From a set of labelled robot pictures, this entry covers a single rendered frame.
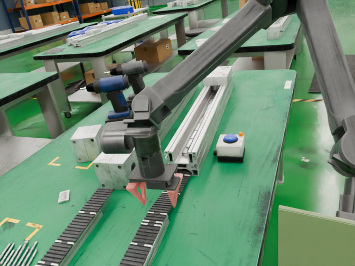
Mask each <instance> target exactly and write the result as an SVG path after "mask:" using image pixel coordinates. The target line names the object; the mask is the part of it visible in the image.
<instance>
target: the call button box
mask: <svg viewBox="0 0 355 266"><path fill-rule="evenodd" d="M224 136H225V135H220V137H219V140H218V142H217V145H216V150H214V151H213V154H214V155H217V161H218V162H225V163H243V160H244V155H245V135H244V136H242V137H240V136H239V135H236V136H237V139H236V140H235V141H232V142H228V141H225V140H224Z"/></svg>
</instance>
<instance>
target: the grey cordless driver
mask: <svg viewBox="0 0 355 266"><path fill-rule="evenodd" d="M147 71H148V70H147V64H146V61H145V60H143V62H142V60H141V61H135V62H128V63H123V65H122V64H118V65H116V67H114V68H112V69H110V72H105V74H107V73H110V74H111V75H116V76H117V75H123V76H124V75H126V76H128V79H129V83H131V85H132V88H133V92H131V93H129V94H128V97H127V98H126V101H127V107H128V108H130V110H132V101H133V99H134V98H135V96H136V95H138V94H139V93H140V92H141V91H142V90H143V89H144V88H145V87H146V86H145V83H144V80H143V78H142V76H141V75H139V74H143V73H144V72H146V73H147Z"/></svg>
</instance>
